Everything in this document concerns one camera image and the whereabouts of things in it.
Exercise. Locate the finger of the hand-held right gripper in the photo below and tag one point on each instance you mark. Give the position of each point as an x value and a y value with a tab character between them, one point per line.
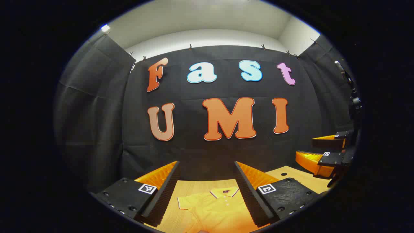
333	159
326	143

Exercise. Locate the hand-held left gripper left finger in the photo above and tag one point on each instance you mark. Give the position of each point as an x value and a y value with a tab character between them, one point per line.
165	197

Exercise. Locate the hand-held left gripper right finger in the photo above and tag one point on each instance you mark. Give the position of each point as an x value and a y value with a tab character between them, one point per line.
250	197

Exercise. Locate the orange T-shirt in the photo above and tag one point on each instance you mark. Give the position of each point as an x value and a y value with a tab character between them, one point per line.
220	213

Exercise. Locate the white lamp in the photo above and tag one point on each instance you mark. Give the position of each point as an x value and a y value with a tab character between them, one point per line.
105	28

